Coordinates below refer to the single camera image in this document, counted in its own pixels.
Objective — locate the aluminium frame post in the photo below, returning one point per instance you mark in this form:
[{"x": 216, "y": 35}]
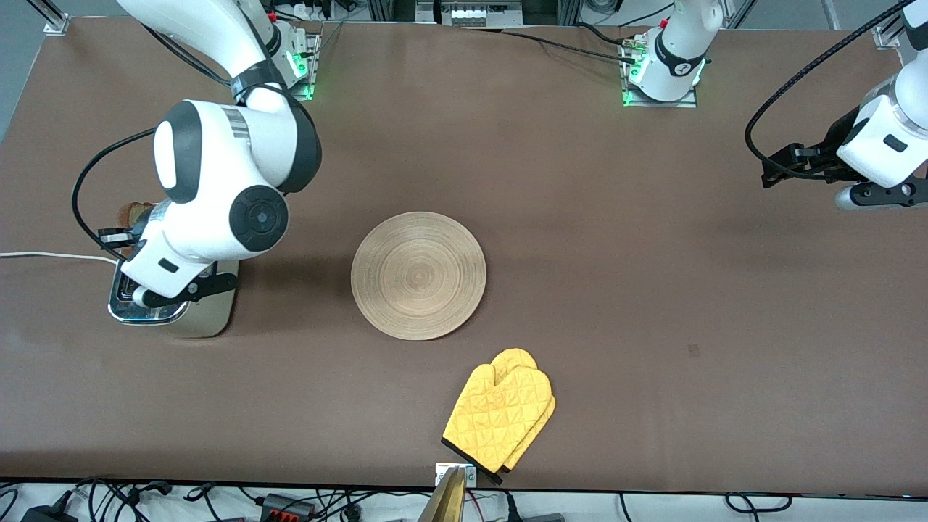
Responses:
[
  {"x": 54, "y": 22},
  {"x": 888, "y": 35}
]

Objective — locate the black power brick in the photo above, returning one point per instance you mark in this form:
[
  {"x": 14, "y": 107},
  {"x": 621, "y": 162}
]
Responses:
[{"x": 47, "y": 515}]

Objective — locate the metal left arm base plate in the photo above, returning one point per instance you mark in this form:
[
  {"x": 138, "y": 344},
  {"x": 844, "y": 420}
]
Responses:
[{"x": 689, "y": 101}]

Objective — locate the beige chrome two-slot toaster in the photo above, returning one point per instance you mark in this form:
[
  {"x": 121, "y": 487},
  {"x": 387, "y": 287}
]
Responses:
[{"x": 210, "y": 319}]

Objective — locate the gold camera stand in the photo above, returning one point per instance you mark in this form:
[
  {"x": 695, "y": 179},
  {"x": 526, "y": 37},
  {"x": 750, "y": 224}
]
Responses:
[{"x": 449, "y": 500}]

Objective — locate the yellow quilted oven mitt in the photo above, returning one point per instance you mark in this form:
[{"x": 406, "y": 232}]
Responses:
[
  {"x": 500, "y": 409},
  {"x": 538, "y": 424}
]

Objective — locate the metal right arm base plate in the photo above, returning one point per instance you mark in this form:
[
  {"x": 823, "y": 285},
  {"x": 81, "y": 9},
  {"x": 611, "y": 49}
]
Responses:
[{"x": 313, "y": 69}]

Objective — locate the black adapter with red plugs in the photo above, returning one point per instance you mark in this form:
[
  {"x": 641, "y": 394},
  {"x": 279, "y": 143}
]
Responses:
[{"x": 286, "y": 506}]

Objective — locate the round wooden plate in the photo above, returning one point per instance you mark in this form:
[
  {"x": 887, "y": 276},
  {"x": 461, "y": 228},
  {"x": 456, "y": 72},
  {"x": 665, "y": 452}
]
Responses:
[{"x": 419, "y": 275}]

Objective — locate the brown bread slice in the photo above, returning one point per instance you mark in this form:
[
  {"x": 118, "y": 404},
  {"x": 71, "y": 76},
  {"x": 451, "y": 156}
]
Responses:
[{"x": 134, "y": 214}]

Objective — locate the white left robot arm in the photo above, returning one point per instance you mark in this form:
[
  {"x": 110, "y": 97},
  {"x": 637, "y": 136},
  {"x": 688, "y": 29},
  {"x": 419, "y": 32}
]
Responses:
[{"x": 674, "y": 51}]

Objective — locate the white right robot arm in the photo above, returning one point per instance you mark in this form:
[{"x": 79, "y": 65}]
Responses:
[{"x": 239, "y": 159}]

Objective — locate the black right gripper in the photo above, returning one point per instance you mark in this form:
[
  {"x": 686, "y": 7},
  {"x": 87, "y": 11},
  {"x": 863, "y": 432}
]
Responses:
[{"x": 138, "y": 230}]

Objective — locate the white metal bracket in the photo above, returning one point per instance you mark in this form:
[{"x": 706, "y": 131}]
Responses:
[{"x": 441, "y": 473}]

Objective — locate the white power strip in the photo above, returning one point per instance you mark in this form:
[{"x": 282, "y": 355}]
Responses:
[{"x": 471, "y": 14}]

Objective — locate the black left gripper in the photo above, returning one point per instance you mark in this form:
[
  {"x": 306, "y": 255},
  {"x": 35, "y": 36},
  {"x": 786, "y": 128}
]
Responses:
[{"x": 831, "y": 147}]

